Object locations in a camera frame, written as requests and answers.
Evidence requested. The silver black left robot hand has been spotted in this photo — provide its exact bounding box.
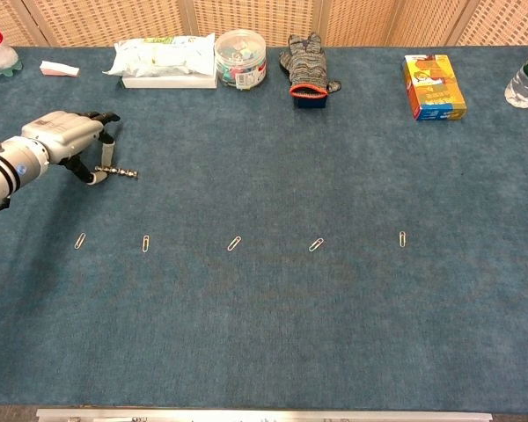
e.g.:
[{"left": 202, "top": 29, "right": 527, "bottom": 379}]
[{"left": 20, "top": 110, "right": 121, "bottom": 186}]

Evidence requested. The silver beaded magnetic rod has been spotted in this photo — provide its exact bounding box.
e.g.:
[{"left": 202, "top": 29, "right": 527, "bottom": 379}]
[{"left": 93, "top": 164, "right": 140, "bottom": 180}]

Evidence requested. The pink white paper block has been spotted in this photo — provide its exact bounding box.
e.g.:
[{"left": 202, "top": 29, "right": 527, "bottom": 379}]
[{"left": 39, "top": 59, "right": 81, "bottom": 79}]

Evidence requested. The flat white box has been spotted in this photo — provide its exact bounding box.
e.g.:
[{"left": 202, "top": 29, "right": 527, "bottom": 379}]
[{"left": 121, "top": 69, "right": 219, "bottom": 91}]

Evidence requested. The wicker folding screen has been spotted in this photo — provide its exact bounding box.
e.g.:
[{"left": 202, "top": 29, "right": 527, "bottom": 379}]
[{"left": 0, "top": 0, "right": 528, "bottom": 48}]

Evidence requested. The white wet wipes pack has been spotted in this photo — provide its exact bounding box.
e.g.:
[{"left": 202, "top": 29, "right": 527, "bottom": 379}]
[{"left": 101, "top": 32, "right": 217, "bottom": 80}]

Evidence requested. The clear tub of clips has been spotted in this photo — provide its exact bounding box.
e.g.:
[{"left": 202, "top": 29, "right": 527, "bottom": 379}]
[{"left": 214, "top": 28, "right": 268, "bottom": 91}]

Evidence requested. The dark blue small box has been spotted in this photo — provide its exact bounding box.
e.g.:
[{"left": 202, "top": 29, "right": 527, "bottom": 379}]
[{"left": 294, "top": 91, "right": 328, "bottom": 111}]

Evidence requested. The grey knit orange-cuff glove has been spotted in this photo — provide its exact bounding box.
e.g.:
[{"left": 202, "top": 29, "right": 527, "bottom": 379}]
[{"left": 278, "top": 33, "right": 343, "bottom": 99}]

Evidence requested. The orange yellow carton box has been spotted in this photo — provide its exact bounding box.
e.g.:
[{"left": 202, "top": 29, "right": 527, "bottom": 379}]
[{"left": 401, "top": 53, "right": 468, "bottom": 122}]

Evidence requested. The green label water bottle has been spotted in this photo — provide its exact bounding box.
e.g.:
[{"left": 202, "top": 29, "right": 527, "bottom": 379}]
[{"left": 503, "top": 40, "right": 528, "bottom": 110}]

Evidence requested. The aluminium rail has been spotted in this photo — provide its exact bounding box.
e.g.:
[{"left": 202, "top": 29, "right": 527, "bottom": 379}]
[{"left": 35, "top": 408, "right": 495, "bottom": 422}]

